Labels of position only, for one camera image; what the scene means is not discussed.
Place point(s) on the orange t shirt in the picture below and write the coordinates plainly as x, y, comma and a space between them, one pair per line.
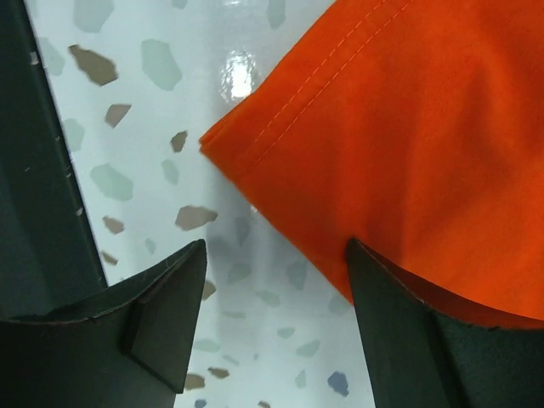
415, 127

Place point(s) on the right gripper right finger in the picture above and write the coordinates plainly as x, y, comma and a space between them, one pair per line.
419, 357

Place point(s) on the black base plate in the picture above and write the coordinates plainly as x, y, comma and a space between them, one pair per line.
48, 255

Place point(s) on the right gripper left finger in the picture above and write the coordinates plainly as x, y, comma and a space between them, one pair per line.
127, 346

